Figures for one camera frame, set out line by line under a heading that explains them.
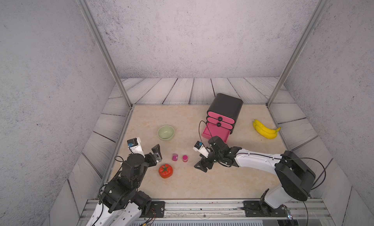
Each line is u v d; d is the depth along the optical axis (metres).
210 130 1.03
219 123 0.96
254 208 0.73
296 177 0.44
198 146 0.74
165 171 0.81
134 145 0.57
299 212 0.76
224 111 0.94
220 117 0.93
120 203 0.45
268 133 0.98
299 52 0.89
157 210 0.73
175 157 0.90
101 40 0.85
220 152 0.67
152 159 0.60
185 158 0.89
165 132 1.00
